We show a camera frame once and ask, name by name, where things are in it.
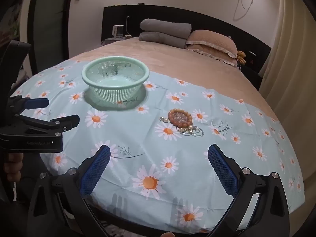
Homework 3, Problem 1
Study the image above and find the silver bangle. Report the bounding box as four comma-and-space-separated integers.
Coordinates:
176, 126, 205, 138

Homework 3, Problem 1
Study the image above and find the white kettle appliance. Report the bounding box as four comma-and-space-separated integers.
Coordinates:
112, 24, 125, 40

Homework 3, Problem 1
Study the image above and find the bed with beige bedspread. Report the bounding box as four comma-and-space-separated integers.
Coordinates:
66, 36, 280, 124

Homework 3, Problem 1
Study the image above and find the orange bead bracelet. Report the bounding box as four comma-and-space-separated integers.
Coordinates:
167, 108, 194, 128

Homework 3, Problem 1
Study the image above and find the black nightstand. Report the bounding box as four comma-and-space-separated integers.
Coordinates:
240, 52, 263, 92

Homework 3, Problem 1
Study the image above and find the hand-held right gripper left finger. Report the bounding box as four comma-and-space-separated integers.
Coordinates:
27, 145, 111, 237

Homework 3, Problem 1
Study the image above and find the pink bead necklace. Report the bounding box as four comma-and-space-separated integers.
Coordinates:
173, 112, 189, 124

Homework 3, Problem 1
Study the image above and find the dark glass door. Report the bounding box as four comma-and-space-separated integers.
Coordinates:
27, 0, 75, 76

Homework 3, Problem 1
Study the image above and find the brown teddy bear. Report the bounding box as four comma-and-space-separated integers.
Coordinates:
236, 50, 247, 66

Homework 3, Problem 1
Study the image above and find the black headboard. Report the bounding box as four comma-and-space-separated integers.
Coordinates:
101, 3, 272, 63

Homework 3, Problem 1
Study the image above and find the beige frilled pillow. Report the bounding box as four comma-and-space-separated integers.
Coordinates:
186, 29, 238, 58
185, 45, 238, 67

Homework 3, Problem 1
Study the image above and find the grey nightstand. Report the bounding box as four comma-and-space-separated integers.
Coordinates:
102, 37, 134, 46

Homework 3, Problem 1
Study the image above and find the daisy print blue cloth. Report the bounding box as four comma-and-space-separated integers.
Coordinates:
10, 59, 306, 235

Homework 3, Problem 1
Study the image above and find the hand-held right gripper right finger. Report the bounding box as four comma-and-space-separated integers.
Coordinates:
207, 144, 291, 237

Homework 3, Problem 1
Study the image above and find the grey folded quilt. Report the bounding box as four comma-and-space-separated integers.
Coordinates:
138, 31, 188, 49
139, 18, 193, 40

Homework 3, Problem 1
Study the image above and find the cream curtain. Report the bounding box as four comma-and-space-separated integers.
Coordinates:
257, 0, 316, 183

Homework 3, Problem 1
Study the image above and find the white wall cable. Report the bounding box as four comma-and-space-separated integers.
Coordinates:
233, 0, 256, 22

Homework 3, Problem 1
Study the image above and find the green plastic mesh basket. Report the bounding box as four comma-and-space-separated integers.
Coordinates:
81, 56, 150, 104

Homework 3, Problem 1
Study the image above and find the person's left hand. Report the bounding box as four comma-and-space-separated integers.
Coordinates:
4, 153, 24, 182

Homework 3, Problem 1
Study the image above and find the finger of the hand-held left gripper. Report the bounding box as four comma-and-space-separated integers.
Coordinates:
7, 95, 49, 115
0, 115, 80, 135

